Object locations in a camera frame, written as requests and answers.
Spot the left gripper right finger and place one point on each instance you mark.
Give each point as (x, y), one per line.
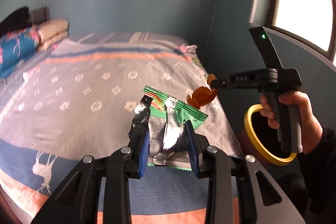
(208, 161)

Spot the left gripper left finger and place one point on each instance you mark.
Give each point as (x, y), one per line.
(125, 163)

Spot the green silver snack wrapper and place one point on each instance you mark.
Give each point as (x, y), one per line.
(164, 116)

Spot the orange peel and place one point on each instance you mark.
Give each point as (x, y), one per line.
(202, 96)

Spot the yellow rimmed trash bin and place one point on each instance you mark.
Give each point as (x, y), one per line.
(261, 141)

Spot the person's right hand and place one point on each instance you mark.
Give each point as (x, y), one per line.
(311, 129)

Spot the grey patterned bed sheet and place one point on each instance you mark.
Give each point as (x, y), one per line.
(79, 100)

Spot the beige pillow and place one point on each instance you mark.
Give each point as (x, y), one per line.
(51, 32)

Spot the blue floral folded quilt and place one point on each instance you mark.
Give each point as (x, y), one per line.
(16, 48)

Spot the grey upholstered headboard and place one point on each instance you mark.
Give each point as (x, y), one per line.
(40, 15)

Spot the black clothing on quilt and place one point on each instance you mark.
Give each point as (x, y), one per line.
(17, 20)

